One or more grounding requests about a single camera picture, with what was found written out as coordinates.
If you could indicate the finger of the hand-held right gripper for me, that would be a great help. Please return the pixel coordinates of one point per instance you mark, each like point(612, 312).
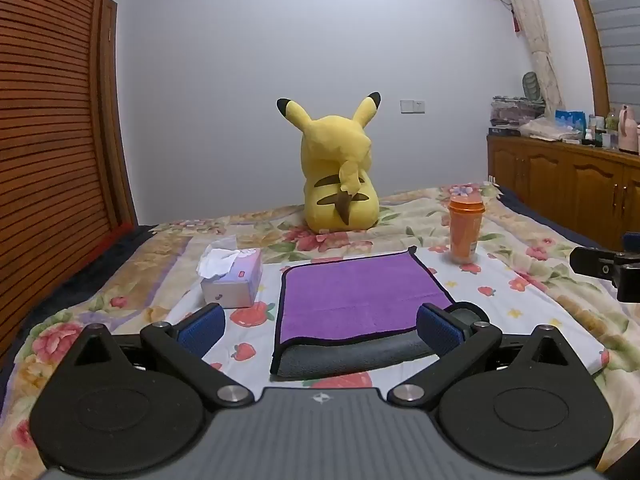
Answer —
point(602, 266)

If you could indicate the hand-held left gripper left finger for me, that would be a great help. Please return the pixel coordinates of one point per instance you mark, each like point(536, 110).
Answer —
point(202, 331)

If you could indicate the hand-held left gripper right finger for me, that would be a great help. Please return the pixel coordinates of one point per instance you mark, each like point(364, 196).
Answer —
point(439, 331)

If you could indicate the purple and grey microfibre towel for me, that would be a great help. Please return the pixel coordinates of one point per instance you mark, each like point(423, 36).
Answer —
point(350, 295)

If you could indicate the white and purple tissue box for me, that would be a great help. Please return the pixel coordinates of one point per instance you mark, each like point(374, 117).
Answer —
point(235, 285)

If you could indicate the orange cup with lid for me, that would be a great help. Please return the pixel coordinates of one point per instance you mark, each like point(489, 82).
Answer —
point(465, 235)

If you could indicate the wooden sideboard cabinet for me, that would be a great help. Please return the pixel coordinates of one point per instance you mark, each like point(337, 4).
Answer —
point(550, 180)

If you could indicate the pink bottle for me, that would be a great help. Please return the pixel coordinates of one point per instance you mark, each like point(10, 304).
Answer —
point(628, 132)

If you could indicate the green bottle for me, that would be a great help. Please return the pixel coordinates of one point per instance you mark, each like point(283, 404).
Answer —
point(611, 127)

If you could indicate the folded pale cloth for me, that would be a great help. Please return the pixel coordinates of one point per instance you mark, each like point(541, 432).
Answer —
point(547, 130)

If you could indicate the blue packet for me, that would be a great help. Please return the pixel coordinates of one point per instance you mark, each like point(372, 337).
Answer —
point(570, 121)

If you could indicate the clear storage bag of clothes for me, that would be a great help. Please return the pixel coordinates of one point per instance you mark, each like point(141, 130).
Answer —
point(515, 110)

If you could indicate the small grey fan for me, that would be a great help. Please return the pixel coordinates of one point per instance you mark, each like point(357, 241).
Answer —
point(531, 85)

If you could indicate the yellow plush toy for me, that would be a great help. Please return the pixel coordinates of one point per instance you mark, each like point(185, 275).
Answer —
point(335, 160)

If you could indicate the grey window blind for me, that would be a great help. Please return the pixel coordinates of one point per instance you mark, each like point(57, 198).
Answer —
point(620, 35)

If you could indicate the cream lace curtain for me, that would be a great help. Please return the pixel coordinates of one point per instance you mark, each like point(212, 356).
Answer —
point(535, 35)

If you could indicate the louvred wooden wardrobe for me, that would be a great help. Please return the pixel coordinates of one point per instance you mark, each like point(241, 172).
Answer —
point(50, 135)

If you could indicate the red hanging ornament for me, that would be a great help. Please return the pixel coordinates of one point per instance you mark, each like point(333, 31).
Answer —
point(516, 22)

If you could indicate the white wall switch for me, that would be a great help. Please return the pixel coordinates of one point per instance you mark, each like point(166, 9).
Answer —
point(412, 106)

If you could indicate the wooden window frame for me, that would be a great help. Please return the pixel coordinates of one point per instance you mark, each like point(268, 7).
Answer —
point(589, 35)

